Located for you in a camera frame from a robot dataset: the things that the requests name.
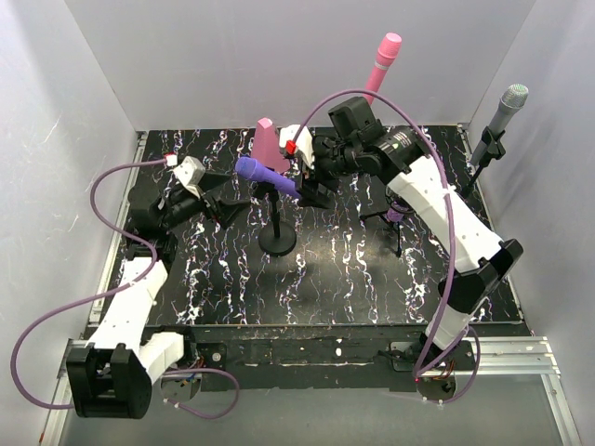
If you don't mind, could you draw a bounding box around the purple plastic microphone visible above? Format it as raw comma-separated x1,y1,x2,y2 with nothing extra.
234,156,300,199

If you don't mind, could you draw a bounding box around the black clip mic stand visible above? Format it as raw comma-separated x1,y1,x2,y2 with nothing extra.
253,182,297,257

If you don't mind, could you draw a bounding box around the purple glitter microphone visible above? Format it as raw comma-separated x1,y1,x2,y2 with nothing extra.
386,205,406,223

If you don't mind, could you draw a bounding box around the pink microphone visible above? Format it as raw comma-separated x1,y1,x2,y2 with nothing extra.
365,33,402,93

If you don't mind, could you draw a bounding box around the black round-base mic stand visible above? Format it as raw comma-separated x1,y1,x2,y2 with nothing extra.
461,126,506,199

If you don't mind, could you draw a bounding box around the silver microphone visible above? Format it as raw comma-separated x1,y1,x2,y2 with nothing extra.
470,84,529,167

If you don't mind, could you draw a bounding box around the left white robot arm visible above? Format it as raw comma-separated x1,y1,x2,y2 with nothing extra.
66,166,249,419

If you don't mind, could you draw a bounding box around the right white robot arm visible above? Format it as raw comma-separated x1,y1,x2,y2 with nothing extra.
280,97,523,352

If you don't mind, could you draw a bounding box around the pink metronome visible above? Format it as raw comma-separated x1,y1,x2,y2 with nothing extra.
250,117,290,174

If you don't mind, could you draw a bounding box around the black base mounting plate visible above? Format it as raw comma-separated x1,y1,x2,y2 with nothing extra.
143,322,480,394

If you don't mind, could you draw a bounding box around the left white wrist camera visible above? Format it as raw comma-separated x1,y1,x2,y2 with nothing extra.
173,156,206,199

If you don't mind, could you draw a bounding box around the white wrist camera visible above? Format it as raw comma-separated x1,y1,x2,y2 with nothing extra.
279,125,315,169
173,156,206,199

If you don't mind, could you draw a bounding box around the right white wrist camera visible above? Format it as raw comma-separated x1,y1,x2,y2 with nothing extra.
279,125,315,169

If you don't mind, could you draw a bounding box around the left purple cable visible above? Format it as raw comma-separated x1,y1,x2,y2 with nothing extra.
9,157,241,420

